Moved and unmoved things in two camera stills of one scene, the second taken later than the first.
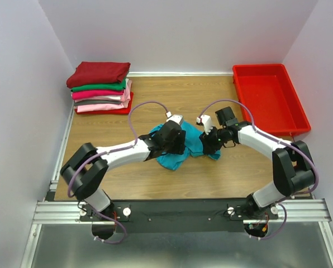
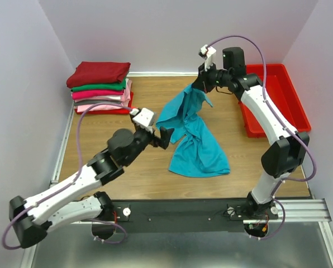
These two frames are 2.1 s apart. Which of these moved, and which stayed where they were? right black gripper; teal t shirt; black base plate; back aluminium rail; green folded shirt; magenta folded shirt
Moved: right black gripper; teal t shirt
Stayed: magenta folded shirt; green folded shirt; back aluminium rail; black base plate
